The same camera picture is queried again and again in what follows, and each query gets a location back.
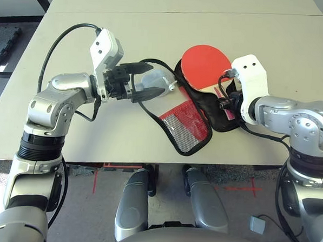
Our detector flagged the grey robot left leg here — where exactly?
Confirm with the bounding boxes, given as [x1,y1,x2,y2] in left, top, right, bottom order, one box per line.
[114,163,159,242]

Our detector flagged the grey robot right leg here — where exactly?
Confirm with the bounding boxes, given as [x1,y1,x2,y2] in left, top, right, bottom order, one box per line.
[179,165,233,233]

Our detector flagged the grey foot pedal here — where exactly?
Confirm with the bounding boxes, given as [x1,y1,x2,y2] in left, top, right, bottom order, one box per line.
[249,215,267,235]

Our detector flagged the grey robot leg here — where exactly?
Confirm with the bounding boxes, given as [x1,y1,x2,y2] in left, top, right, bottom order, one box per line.
[179,165,233,233]
[114,163,159,242]

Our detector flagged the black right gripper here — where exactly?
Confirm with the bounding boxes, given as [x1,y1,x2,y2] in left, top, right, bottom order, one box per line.
[218,90,244,115]

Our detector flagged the black foam floor mat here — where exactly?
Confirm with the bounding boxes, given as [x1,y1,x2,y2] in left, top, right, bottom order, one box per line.
[0,25,23,66]

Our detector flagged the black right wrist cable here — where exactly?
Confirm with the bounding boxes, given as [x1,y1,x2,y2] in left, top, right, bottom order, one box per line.
[210,67,316,242]

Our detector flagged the red black paddle case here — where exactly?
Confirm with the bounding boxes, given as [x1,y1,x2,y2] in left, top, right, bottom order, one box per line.
[134,57,245,159]

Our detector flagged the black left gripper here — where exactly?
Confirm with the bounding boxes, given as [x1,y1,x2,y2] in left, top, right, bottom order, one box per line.
[104,60,168,105]

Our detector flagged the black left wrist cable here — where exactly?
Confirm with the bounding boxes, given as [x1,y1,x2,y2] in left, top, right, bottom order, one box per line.
[35,21,106,123]

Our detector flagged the dark speckled floor mat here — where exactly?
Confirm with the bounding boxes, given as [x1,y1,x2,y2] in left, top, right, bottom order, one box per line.
[204,163,281,187]

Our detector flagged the grey plush toy keychain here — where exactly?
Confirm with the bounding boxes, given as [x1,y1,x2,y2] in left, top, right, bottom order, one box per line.
[133,68,180,98]

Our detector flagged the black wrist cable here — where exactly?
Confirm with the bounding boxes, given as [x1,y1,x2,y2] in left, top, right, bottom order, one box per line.
[35,21,106,123]
[210,67,316,242]

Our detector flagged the black pedal cable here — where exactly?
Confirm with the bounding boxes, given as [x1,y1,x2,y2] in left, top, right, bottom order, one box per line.
[255,214,304,238]

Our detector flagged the red ping-pong paddle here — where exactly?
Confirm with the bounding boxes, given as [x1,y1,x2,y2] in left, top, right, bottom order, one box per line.
[177,43,240,122]

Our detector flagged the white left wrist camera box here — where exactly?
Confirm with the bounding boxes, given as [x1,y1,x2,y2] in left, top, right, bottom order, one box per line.
[87,27,126,105]

